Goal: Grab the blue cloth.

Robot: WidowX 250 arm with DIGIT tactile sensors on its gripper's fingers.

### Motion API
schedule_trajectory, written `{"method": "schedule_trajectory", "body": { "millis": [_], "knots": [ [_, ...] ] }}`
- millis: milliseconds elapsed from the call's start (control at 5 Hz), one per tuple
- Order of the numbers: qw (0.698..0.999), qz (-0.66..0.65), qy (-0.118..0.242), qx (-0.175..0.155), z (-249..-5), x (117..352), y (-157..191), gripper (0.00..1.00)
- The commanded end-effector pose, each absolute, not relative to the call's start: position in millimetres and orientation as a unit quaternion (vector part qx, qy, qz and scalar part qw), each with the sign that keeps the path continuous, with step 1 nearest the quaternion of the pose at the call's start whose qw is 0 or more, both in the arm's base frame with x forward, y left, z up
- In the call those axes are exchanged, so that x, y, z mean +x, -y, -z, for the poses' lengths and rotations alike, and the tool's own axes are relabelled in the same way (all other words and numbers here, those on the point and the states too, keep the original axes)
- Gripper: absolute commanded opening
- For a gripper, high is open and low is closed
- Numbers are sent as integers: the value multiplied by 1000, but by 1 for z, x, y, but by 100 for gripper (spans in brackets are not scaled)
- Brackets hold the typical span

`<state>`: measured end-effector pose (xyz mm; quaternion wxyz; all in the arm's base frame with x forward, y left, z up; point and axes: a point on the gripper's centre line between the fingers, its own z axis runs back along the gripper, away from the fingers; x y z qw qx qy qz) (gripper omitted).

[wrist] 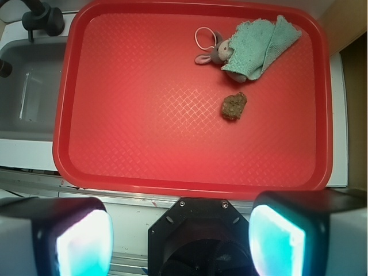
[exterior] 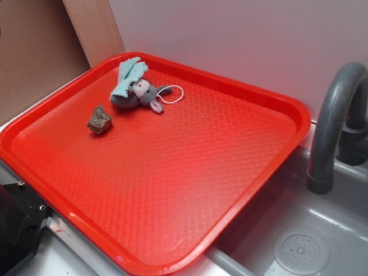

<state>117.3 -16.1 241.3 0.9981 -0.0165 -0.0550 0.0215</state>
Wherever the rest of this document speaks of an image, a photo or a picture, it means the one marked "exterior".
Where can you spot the grey toy sink basin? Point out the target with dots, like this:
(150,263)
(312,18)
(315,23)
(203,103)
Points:
(288,230)

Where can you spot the grey curved faucet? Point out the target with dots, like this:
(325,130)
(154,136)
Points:
(341,130)

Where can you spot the grey plush bunny toy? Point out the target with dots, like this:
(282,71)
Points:
(145,94)

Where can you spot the light blue cloth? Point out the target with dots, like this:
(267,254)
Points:
(130,71)

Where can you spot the wooden board panel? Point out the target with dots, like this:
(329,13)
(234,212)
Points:
(96,29)

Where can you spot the red plastic tray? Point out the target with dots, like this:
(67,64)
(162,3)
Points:
(155,190)

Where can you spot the brown cardboard sheet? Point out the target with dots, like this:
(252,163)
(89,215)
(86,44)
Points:
(40,52)

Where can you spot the brown rock chunk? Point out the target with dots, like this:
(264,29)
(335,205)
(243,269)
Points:
(100,122)

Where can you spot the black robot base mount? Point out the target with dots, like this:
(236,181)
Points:
(23,218)

